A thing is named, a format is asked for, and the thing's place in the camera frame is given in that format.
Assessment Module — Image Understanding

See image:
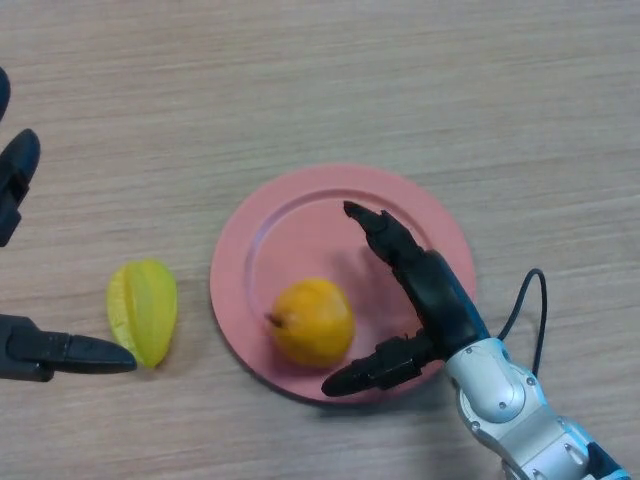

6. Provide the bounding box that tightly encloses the yellow starfruit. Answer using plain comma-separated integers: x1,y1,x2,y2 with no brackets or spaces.
106,258,178,370

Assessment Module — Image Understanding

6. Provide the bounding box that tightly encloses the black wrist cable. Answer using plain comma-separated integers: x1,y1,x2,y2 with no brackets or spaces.
497,268,549,376

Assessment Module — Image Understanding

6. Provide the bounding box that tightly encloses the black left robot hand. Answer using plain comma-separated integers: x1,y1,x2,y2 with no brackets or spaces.
0,67,138,383

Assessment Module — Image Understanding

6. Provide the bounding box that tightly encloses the yellow pear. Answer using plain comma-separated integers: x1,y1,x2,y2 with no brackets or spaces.
264,278,356,369

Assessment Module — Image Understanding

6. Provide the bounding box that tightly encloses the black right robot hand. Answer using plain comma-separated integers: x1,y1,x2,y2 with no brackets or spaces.
321,200,491,399

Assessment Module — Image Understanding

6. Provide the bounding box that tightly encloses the pink round plate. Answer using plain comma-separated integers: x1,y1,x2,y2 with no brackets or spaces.
209,163,477,405

